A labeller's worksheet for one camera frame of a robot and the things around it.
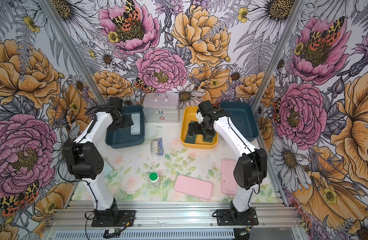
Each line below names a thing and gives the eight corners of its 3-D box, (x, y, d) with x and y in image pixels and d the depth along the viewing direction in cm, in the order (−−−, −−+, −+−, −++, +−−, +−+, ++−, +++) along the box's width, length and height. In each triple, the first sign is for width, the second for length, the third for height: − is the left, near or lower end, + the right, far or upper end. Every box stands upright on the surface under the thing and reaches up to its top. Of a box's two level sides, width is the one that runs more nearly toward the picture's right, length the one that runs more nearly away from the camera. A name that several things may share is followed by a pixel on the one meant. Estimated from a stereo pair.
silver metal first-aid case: (146, 122, 116) (141, 107, 104) (150, 108, 127) (145, 92, 114) (178, 122, 116) (177, 107, 104) (179, 108, 127) (178, 92, 114)
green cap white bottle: (152, 187, 86) (148, 180, 77) (153, 179, 89) (149, 172, 80) (160, 187, 86) (156, 180, 77) (160, 179, 89) (157, 172, 80)
